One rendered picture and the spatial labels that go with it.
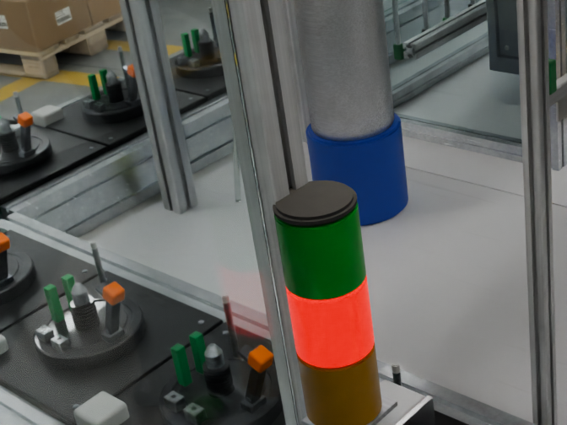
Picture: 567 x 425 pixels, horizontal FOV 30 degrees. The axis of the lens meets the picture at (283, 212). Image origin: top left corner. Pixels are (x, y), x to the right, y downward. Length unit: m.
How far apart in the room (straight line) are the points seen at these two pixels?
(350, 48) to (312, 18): 0.07
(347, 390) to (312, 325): 0.05
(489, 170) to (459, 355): 0.54
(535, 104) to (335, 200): 0.40
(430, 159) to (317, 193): 1.31
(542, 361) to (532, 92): 0.30
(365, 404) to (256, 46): 0.24
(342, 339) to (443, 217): 1.10
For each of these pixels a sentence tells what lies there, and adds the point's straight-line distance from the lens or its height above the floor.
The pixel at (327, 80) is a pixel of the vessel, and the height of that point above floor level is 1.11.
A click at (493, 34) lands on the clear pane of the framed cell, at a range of 1.85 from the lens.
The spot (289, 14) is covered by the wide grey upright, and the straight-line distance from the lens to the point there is 1.98.
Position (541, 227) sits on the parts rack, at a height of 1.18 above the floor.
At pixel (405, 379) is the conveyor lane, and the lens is 1.22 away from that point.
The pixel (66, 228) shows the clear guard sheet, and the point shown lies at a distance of 0.54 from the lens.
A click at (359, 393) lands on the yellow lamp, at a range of 0.67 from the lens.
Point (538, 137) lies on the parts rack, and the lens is 1.00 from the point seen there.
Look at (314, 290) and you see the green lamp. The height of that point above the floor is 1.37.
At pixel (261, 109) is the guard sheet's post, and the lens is 0.60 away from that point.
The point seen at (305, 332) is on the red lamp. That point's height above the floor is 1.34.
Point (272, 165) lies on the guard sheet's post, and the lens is 0.61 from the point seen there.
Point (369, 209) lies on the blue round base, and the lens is 1.72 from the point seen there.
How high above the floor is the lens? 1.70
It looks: 28 degrees down
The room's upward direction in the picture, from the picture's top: 9 degrees counter-clockwise
